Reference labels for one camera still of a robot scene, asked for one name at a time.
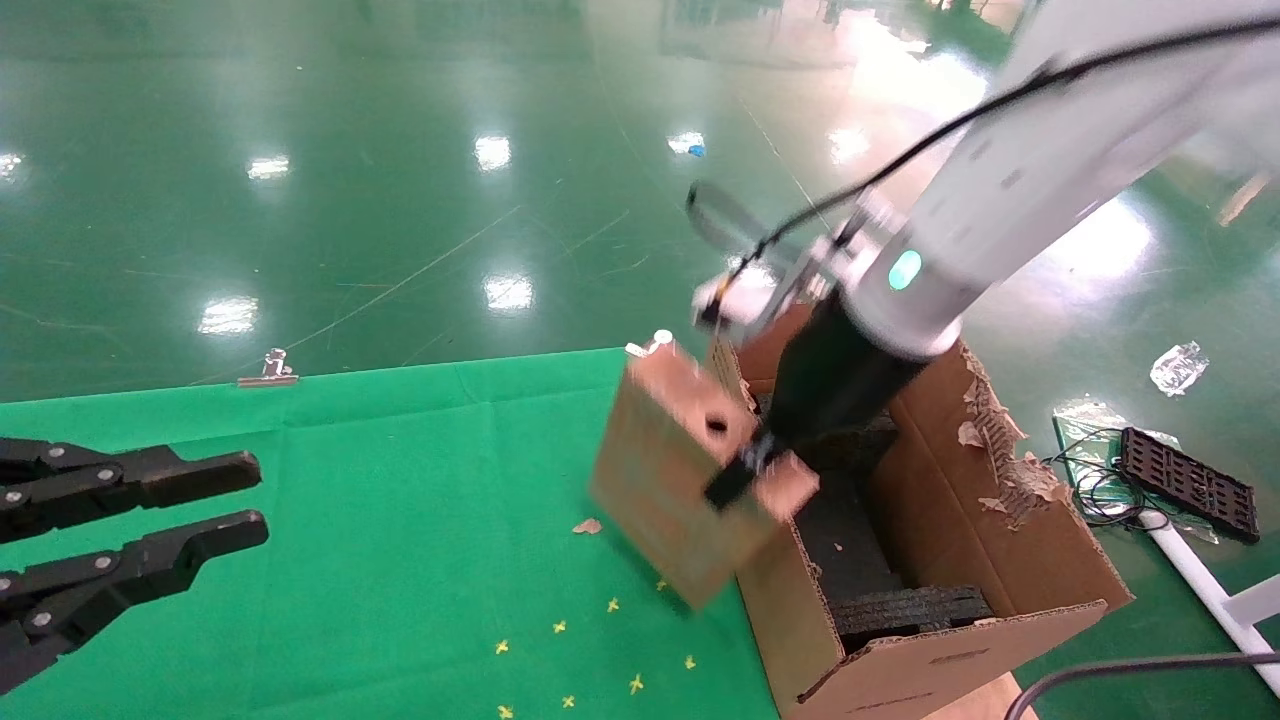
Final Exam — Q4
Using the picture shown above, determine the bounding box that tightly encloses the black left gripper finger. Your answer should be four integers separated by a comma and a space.
0, 510, 269, 696
0, 437, 263, 546

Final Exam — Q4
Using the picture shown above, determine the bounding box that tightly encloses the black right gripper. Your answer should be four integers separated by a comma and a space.
703, 290, 931, 511

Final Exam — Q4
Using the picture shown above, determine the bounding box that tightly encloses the small brown cardboard box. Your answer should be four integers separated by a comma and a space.
590, 340, 821, 611

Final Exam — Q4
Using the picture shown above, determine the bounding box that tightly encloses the large brown cardboard carton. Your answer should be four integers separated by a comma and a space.
715, 300, 1133, 720

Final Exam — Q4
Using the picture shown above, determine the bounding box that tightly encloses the black foam liner sheet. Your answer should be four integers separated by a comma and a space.
755, 395, 906, 603

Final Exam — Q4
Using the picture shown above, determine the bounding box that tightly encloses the green table cloth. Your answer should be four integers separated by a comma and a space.
0, 348, 781, 720

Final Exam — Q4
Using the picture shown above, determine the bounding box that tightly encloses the black ribbed foam block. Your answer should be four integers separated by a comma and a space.
830, 585, 993, 656

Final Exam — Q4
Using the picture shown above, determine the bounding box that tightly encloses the flat clear plastic bag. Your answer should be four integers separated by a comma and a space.
1052, 400, 1221, 546

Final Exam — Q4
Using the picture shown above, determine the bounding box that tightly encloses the black perforated plastic tray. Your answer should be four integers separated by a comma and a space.
1118, 427, 1261, 544

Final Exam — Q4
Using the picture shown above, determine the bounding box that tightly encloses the crumpled clear plastic wrapper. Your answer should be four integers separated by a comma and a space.
1150, 342, 1209, 396

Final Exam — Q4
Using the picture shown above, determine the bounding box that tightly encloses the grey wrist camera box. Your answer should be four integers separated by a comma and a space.
692, 265, 791, 331

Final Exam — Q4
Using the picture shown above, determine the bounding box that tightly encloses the grey metal camera bracket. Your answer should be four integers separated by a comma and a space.
770, 190, 871, 313

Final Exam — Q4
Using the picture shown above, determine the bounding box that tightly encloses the thick black braided cable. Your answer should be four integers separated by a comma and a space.
685, 180, 801, 266

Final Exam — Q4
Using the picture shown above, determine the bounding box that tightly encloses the thin black wire bundle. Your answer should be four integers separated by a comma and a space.
1045, 428, 1151, 529

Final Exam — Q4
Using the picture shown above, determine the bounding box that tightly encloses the thin black cable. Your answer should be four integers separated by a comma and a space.
705, 18, 1280, 326

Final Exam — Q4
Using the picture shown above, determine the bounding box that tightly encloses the dark grey hanging cable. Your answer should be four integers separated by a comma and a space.
1005, 650, 1280, 720

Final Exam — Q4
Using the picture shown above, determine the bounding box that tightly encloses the white metal frame leg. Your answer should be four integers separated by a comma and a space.
1140, 510, 1280, 698

